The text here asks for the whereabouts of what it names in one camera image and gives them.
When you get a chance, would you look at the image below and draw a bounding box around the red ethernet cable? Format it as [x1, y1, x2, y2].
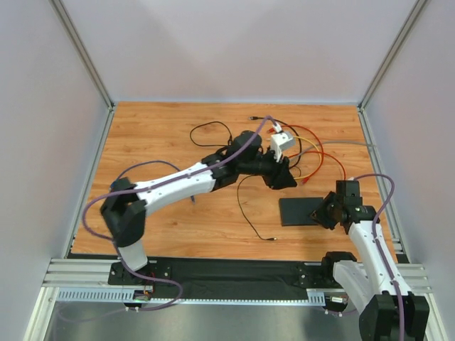
[287, 151, 355, 182]
[268, 122, 324, 185]

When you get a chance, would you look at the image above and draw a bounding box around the black network switch box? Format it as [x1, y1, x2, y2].
[279, 197, 323, 227]

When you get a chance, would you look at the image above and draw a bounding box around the yellow ethernet cable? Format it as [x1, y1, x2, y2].
[291, 134, 323, 178]

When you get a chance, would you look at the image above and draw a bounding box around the grey ethernet cable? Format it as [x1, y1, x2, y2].
[289, 140, 377, 168]

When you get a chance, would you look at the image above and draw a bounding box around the black switch power cable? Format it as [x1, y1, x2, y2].
[236, 173, 278, 242]

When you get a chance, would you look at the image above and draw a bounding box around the blue ethernet cable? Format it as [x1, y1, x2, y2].
[109, 160, 197, 204]

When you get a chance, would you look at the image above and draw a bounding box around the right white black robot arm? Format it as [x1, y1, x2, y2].
[311, 178, 430, 340]

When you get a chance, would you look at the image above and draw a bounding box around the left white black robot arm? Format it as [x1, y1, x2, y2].
[100, 131, 296, 271]

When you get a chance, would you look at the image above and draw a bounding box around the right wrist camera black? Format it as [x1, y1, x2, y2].
[336, 180, 363, 207]

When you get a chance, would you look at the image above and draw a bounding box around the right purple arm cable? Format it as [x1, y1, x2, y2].
[325, 173, 406, 341]

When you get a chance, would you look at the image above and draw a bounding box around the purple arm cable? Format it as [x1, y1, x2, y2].
[56, 115, 282, 323]
[325, 173, 406, 341]

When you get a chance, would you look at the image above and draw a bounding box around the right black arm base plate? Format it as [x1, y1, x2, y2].
[296, 262, 341, 289]

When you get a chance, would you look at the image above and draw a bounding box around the black power cord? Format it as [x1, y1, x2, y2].
[189, 121, 234, 148]

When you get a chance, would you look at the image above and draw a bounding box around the right aluminium frame post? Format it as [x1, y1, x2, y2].
[357, 0, 429, 109]

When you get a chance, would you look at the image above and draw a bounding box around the aluminium frame post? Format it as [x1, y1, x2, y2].
[357, 0, 429, 109]
[49, 0, 115, 110]

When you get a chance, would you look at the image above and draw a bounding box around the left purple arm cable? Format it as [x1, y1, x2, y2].
[56, 115, 282, 323]

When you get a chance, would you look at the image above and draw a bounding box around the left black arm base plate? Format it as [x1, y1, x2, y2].
[107, 261, 172, 286]

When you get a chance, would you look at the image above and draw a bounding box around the aluminium front rail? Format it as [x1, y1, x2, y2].
[42, 259, 432, 294]

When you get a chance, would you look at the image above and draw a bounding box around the grey slotted cable duct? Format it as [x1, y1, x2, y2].
[56, 288, 326, 307]

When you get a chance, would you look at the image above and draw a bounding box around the left aluminium frame post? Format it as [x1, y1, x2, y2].
[49, 0, 115, 110]

